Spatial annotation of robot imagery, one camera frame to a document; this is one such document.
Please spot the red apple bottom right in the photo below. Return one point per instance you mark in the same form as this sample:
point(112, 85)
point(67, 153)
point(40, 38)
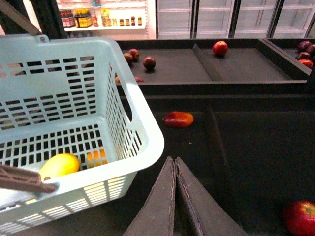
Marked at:
point(299, 218)

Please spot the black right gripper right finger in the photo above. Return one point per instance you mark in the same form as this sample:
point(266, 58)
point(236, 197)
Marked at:
point(198, 212)

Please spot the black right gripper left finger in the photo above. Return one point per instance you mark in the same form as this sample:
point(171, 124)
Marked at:
point(156, 217)

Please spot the light blue plastic basket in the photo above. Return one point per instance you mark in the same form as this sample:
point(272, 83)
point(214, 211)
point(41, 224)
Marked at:
point(74, 96)

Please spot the red orange mango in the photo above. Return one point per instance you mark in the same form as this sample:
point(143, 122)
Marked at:
point(177, 119)

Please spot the red apple on shelf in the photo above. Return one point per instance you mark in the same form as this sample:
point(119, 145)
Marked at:
point(220, 48)

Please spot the yellow mango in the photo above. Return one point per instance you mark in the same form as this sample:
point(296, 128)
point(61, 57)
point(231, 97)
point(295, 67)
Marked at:
point(58, 166)

